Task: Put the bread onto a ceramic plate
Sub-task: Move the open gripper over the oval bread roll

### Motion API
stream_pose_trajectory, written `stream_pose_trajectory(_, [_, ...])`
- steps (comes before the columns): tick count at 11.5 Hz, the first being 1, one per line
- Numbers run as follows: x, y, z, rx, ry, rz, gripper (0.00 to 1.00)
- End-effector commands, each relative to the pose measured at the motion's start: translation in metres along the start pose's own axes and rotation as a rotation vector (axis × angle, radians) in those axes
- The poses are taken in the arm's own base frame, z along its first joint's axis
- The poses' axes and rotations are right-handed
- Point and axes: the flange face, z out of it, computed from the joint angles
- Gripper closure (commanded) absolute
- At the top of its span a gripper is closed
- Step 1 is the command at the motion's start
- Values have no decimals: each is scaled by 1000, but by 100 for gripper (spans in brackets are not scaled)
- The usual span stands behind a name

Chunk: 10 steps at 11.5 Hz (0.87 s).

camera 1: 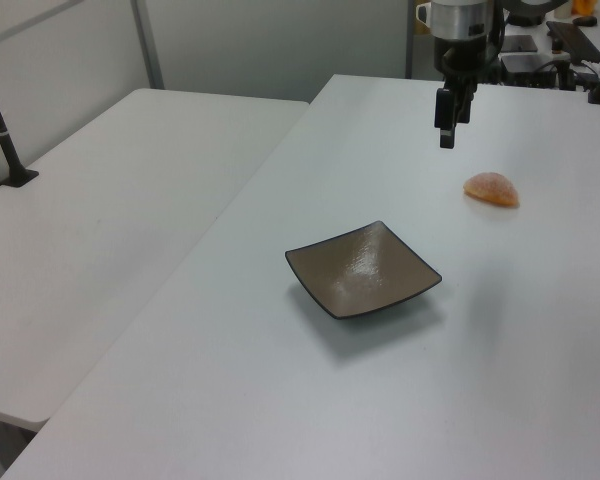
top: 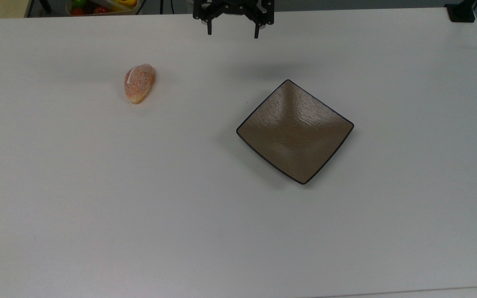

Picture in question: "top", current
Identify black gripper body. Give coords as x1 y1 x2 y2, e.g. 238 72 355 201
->
212 0 260 17

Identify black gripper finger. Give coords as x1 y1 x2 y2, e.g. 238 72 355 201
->
245 0 275 39
193 0 223 36

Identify sugar-coated orange bread roll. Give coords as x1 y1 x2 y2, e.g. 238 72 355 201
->
124 63 156 105

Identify square brown ceramic plate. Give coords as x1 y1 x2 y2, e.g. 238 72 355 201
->
236 79 354 185

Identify beige fruit bin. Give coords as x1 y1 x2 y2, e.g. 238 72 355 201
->
65 0 140 17

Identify black table clamp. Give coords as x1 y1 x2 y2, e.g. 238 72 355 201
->
445 0 477 23

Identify white side table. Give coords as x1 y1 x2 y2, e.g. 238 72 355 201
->
317 286 477 298

